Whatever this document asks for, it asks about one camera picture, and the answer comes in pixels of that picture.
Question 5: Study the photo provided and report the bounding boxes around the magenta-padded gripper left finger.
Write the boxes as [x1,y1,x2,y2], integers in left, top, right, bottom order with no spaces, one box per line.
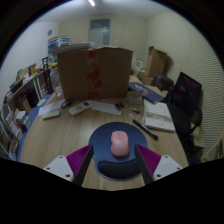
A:
[43,143,95,187]

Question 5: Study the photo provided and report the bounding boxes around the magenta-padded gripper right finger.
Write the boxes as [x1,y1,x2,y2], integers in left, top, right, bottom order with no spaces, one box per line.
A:
[134,143,184,185]

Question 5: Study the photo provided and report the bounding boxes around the pink computer mouse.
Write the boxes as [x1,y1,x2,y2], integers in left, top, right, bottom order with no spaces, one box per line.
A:
[110,130,130,158]

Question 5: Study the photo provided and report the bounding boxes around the blue mouse pad, black wrist rest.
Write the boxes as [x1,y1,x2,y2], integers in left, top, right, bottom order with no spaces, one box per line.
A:
[88,121,149,181]

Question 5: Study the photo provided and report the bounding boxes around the black marker pen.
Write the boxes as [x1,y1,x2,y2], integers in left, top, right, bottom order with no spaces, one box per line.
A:
[132,118,159,141]

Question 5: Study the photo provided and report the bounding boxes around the open white book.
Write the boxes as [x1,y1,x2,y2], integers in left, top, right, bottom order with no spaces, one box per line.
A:
[143,99,177,133]

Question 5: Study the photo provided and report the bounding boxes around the low shelf unit with books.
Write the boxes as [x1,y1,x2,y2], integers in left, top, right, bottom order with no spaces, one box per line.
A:
[0,111,24,161]

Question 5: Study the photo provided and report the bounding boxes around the stack of books on floor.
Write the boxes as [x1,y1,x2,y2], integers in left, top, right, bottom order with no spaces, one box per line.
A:
[15,110,32,129]

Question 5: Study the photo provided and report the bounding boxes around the white paper sheet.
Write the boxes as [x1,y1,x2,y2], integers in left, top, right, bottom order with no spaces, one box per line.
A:
[88,99,123,116]
[37,99,67,117]

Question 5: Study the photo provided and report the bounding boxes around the white remote control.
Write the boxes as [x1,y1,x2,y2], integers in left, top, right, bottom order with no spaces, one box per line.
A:
[68,100,92,117]

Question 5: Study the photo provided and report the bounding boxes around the small black object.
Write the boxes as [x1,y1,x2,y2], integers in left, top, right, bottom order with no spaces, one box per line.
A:
[60,99,72,109]

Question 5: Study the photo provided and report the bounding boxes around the black office chair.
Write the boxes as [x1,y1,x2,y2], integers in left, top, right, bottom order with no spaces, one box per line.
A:
[166,71,204,164]

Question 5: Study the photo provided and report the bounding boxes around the blue book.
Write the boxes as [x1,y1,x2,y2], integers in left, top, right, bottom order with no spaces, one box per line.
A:
[128,81,165,104]

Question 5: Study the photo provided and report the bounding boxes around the clear plastic cup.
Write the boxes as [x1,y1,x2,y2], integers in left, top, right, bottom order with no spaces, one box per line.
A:
[125,89,144,107]

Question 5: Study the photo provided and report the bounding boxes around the small black clip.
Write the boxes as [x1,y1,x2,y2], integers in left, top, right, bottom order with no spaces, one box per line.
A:
[114,101,125,111]

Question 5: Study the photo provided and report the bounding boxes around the dark bag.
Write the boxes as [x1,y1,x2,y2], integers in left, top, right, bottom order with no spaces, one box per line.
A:
[151,73,174,92]

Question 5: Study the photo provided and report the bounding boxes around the clear plastic jar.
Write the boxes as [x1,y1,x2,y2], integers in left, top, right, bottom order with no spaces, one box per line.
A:
[49,66,64,98]

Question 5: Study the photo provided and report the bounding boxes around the cluttered wooden side desk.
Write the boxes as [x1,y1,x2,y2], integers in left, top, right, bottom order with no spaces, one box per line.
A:
[4,63,54,111]

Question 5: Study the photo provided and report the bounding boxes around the large brown cardboard box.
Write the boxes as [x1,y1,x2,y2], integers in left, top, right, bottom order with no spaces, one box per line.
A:
[56,46,134,103]

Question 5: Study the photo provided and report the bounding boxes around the tall open cardboard box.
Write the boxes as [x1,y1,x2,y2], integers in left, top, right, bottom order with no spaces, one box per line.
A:
[143,45,169,79]

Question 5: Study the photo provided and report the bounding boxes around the blue and white glass cabinet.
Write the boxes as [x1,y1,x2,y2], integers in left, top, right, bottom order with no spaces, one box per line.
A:
[47,36,71,66]

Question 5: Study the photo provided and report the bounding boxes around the frosted window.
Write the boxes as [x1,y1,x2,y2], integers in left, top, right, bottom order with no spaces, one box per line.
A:
[88,18,111,46]

